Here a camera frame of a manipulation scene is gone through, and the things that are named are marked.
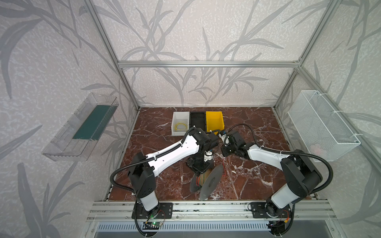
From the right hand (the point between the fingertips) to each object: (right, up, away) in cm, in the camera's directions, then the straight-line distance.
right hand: (221, 143), depth 93 cm
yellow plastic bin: (-3, +14, +17) cm, 22 cm away
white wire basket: (+40, +8, -31) cm, 51 cm away
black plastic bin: (-16, +15, +18) cm, 28 cm away
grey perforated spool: (-11, -16, -23) cm, 30 cm away
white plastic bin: (-29, +11, +15) cm, 34 cm away
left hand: (-14, -10, -22) cm, 28 cm away
